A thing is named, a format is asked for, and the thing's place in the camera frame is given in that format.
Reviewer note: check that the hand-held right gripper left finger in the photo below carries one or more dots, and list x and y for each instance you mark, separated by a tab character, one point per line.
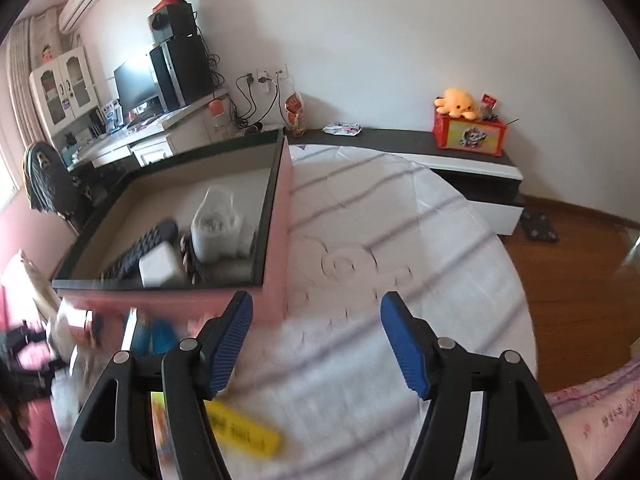
230	345

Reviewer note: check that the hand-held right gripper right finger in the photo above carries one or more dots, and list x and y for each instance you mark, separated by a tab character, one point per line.
406	352

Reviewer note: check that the yellow highlighter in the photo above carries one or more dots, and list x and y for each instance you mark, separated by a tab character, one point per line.
245	430

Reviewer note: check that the white charger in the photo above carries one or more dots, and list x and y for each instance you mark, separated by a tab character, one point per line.
161	265

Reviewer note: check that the pink storage box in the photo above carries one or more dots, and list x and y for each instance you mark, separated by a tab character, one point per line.
272	240

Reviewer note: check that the white cup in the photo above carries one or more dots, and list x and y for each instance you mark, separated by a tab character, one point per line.
216	225

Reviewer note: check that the black remote control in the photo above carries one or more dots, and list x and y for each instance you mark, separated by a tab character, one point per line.
137	250

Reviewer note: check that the striped tablecloth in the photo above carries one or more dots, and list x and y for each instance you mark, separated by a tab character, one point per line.
375	220

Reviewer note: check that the black floor scale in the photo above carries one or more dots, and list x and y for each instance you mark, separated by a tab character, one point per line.
540	226

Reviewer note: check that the dark printed jacket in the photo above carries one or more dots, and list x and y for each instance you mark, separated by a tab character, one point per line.
50	180

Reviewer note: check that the black and white cabinet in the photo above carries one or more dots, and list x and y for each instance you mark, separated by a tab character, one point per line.
480	175

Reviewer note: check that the pink floral quilt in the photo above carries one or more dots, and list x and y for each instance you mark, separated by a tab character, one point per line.
600	425

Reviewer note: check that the white desk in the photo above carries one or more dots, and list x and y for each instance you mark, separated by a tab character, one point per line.
165	135

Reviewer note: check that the red printed crate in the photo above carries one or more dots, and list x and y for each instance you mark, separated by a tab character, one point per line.
467	135

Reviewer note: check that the bottle with orange cap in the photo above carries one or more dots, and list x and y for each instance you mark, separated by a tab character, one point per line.
216	115

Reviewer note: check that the white snack packet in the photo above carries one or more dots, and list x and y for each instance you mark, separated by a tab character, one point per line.
342	129

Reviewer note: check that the yellow octopus plush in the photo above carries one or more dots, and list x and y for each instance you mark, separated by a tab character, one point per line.
457	102

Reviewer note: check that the black computer tower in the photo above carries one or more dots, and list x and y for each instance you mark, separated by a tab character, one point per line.
182	72

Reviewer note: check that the black computer monitor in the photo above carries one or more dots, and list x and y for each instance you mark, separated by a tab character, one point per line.
135	85

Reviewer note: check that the beige curtain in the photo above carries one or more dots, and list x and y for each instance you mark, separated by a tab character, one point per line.
22	90

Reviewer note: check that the white glass-door cabinet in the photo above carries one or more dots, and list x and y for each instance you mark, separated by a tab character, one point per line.
62	90

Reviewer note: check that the small doll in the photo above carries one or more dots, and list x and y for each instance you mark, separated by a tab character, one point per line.
47	51

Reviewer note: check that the black speaker box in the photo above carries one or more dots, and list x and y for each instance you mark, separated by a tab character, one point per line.
172	22

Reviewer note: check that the white wall sockets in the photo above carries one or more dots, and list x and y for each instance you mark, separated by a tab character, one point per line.
265	77

